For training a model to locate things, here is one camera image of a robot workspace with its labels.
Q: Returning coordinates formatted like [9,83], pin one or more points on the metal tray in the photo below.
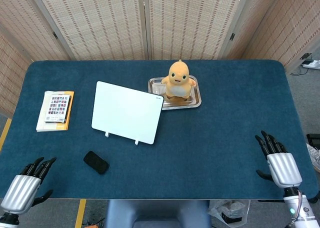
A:
[195,100]

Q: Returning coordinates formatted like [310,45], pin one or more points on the orange dinosaur plush toy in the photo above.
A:
[177,80]

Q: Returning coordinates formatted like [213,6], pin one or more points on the woven folding screen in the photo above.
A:
[160,20]

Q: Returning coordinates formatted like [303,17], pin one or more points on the black oval object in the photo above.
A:
[96,162]

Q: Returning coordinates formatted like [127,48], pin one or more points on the black box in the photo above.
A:
[313,139]

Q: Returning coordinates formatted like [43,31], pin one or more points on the colourful card box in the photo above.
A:
[57,108]

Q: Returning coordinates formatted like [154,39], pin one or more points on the white power strip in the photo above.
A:
[312,64]

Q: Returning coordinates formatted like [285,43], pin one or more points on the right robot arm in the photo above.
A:
[300,208]

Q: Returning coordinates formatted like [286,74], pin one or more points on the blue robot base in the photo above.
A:
[157,213]

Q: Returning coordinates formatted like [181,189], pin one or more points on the clear plastic bag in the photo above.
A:
[228,210]

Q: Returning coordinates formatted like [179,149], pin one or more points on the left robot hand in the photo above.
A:
[21,191]

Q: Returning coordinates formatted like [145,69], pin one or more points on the white board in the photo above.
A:
[127,112]

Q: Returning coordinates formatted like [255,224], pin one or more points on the black screen hinge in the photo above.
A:
[55,35]
[232,36]

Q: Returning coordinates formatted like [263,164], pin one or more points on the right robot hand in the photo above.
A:
[283,168]

